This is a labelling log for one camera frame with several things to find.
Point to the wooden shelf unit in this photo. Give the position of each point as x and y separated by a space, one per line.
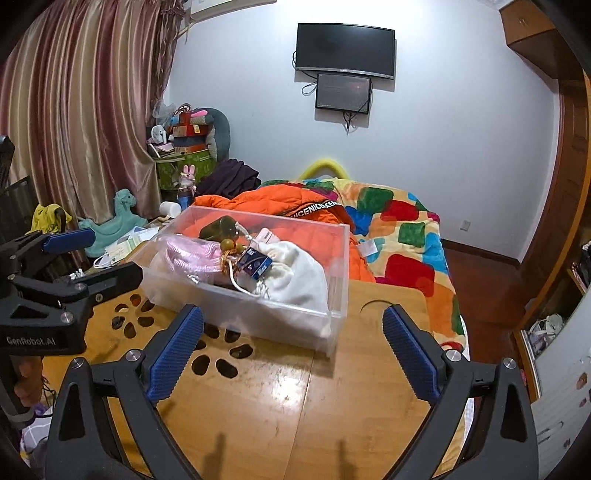
549 332

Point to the grey cushion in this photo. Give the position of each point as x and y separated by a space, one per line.
221 134

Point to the green patterned storage box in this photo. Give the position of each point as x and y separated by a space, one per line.
180 170

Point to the large black wall television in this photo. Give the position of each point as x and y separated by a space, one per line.
344 48

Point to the wooden desk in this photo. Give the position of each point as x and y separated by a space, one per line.
277 392

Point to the colourful patchwork blanket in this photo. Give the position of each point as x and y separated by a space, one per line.
406 240

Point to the white air conditioner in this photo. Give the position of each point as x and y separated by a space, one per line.
212 8

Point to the small white fan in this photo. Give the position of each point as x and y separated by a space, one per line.
157 134

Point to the wooden door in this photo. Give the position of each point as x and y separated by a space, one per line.
563 184

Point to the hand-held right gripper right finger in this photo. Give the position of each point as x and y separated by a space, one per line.
411 355

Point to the orange padded jacket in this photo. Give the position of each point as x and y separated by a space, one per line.
277 203

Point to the black mesh chair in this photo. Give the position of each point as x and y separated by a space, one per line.
11 194

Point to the white mug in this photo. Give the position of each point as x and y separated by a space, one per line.
170 210

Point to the pile of books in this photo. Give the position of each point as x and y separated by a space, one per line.
129 244

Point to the yellow cloth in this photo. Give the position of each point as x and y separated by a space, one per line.
46 217

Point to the small black wall monitor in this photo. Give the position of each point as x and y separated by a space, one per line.
344 92

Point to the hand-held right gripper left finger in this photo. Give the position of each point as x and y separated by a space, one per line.
178 350

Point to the white cabinet with stickers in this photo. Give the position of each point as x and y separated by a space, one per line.
563 406

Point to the green rocking dinosaur toy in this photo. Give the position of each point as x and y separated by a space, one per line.
122 217

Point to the bunny topped bottle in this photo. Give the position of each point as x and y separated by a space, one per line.
187 194

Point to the small blue box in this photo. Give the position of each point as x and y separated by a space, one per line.
256 265

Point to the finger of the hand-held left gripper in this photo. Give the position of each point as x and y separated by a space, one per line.
69 241
111 279

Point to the white wall socket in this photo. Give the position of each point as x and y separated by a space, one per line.
465 225

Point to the patchwork fabric bag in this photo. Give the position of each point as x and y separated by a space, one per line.
187 131

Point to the wooden overhead cabinet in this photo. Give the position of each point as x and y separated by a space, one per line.
531 27

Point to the green bottle with black cap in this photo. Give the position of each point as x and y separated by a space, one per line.
217 227

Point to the person's left hand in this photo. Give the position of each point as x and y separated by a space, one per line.
31 383

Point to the dark purple cloth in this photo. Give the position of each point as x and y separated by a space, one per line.
228 177

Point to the yellow foam pillow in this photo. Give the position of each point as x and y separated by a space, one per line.
323 165

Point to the clear plastic storage box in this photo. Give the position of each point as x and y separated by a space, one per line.
295 323

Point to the pink striped curtain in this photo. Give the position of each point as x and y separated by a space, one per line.
92 115

